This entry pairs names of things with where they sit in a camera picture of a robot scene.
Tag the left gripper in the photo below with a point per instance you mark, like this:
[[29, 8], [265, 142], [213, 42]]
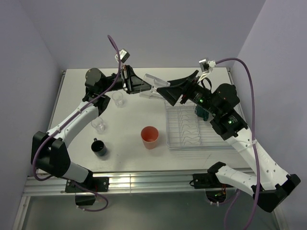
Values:
[[132, 84]]

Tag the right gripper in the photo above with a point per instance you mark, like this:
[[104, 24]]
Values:
[[172, 93]]

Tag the large clear glass tumbler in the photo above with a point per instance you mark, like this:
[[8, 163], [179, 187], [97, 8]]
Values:
[[149, 87]]

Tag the dark green ceramic mug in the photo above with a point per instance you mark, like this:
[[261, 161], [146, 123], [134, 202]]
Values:
[[202, 113]]

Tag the orange plastic cup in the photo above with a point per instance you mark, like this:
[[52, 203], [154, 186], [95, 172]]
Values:
[[150, 135]]

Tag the small clear glass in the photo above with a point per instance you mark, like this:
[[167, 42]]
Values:
[[98, 124]]

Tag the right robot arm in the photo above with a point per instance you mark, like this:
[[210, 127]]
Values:
[[272, 184]]

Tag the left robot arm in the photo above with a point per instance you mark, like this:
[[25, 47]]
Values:
[[50, 149]]

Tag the clear glass near back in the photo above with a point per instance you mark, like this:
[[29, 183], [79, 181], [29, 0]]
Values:
[[118, 99]]

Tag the clear plastic drip tray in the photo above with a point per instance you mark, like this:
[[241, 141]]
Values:
[[172, 146]]

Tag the small black mug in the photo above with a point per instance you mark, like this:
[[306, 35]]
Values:
[[98, 148]]

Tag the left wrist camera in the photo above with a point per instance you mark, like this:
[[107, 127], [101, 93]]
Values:
[[123, 56]]

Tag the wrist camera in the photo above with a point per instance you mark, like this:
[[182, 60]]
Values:
[[123, 56], [206, 67]]

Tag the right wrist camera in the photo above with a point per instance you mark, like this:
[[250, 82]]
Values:
[[206, 67]]

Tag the aluminium extrusion rail frame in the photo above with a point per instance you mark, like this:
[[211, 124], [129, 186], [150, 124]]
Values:
[[121, 183]]

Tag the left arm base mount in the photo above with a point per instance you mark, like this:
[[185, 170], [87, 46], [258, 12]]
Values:
[[86, 193]]

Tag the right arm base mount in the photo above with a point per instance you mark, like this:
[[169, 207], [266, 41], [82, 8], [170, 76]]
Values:
[[209, 181]]

